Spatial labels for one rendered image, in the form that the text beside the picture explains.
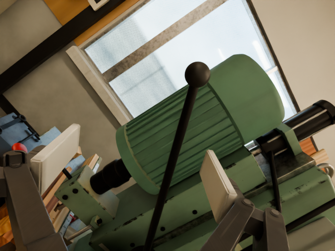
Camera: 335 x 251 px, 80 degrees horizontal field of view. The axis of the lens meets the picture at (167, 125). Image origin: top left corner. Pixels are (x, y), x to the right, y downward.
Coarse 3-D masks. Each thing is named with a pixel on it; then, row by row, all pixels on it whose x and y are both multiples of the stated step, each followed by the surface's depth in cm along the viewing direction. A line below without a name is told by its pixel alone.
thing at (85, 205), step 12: (84, 168) 49; (72, 180) 46; (84, 180) 46; (60, 192) 45; (72, 192) 45; (84, 192) 45; (108, 192) 52; (72, 204) 46; (84, 204) 47; (96, 204) 47; (108, 204) 49; (84, 216) 48; (108, 216) 48
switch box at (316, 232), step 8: (312, 224) 41; (320, 224) 40; (328, 224) 39; (296, 232) 41; (304, 232) 41; (312, 232) 40; (320, 232) 39; (328, 232) 38; (288, 240) 41; (296, 240) 40; (304, 240) 40; (312, 240) 39; (320, 240) 38; (328, 240) 37; (296, 248) 39; (304, 248) 38; (312, 248) 38; (320, 248) 37; (328, 248) 36
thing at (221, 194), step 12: (204, 156) 21; (204, 168) 20; (216, 168) 18; (204, 180) 20; (216, 180) 17; (228, 180) 16; (216, 192) 16; (228, 192) 15; (216, 204) 16; (228, 204) 15; (216, 216) 16
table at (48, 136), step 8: (56, 128) 75; (40, 136) 66; (48, 136) 69; (56, 136) 73; (40, 144) 64; (72, 160) 73; (80, 160) 77; (72, 168) 71; (0, 200) 45; (0, 248) 40; (8, 248) 41
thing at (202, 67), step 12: (192, 72) 26; (204, 72) 26; (192, 84) 27; (204, 84) 27; (192, 96) 28; (192, 108) 29; (180, 120) 29; (180, 132) 29; (180, 144) 30; (168, 168) 31; (168, 180) 32; (156, 204) 34; (156, 216) 34; (156, 228) 36
